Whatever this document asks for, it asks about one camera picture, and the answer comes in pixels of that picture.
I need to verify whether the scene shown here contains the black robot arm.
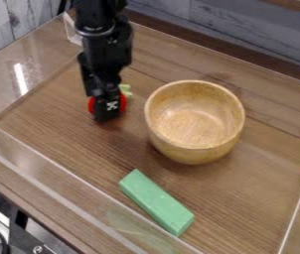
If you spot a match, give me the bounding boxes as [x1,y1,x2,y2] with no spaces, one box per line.
[75,0,133,123]

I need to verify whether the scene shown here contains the clear acrylic corner bracket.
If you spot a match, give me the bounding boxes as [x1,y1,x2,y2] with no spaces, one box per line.
[63,13,82,47]

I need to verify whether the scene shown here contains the black table leg bracket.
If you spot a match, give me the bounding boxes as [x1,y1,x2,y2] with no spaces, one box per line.
[8,209,56,254]

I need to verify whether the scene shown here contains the green rectangular block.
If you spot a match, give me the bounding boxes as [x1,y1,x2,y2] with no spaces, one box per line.
[118,169,195,237]

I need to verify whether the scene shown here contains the clear acrylic front barrier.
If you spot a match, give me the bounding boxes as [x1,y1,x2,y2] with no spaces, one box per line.
[0,129,204,254]

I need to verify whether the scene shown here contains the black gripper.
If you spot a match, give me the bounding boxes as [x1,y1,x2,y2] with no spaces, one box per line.
[75,23,133,122]

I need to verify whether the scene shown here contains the red plush strawberry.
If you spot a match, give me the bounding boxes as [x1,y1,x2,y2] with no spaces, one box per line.
[87,84,133,114]

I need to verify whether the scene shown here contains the wooden bowl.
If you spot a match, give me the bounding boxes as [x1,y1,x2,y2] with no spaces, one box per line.
[145,80,245,165]

